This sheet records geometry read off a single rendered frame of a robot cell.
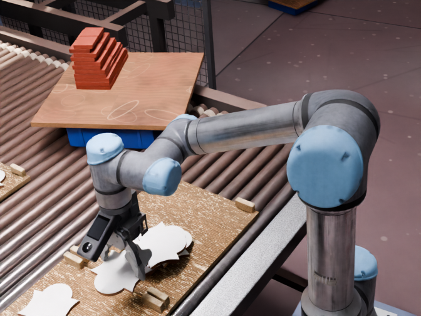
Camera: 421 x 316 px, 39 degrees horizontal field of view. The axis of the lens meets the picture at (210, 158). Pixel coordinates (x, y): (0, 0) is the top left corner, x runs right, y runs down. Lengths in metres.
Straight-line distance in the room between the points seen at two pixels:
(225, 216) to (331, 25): 3.47
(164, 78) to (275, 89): 2.01
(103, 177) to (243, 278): 0.51
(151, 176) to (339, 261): 0.38
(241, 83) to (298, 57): 0.54
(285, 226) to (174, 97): 0.62
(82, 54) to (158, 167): 1.01
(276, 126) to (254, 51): 3.50
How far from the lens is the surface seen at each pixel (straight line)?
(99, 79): 2.13
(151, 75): 2.19
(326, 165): 0.93
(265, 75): 4.27
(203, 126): 1.21
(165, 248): 1.55
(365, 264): 1.31
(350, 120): 0.98
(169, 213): 1.72
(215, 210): 1.71
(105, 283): 1.41
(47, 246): 1.74
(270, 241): 1.65
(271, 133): 1.13
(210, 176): 1.87
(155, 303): 1.47
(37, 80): 2.55
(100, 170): 1.22
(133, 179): 1.18
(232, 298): 1.52
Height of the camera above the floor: 2.08
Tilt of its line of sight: 37 degrees down
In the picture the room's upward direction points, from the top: 5 degrees counter-clockwise
